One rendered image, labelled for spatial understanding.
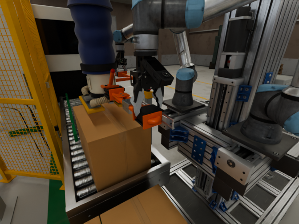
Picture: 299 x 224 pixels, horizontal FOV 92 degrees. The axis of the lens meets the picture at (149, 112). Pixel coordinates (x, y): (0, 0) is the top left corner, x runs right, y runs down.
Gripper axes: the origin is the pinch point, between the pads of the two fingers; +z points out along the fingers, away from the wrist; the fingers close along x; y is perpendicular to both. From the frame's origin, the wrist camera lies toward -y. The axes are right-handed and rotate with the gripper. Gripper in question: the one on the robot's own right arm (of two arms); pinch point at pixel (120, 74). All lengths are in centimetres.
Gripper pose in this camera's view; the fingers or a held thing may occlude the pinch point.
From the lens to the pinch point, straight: 141.2
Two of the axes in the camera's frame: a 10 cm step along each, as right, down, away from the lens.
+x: 8.4, -2.2, 5.0
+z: -0.1, 9.1, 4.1
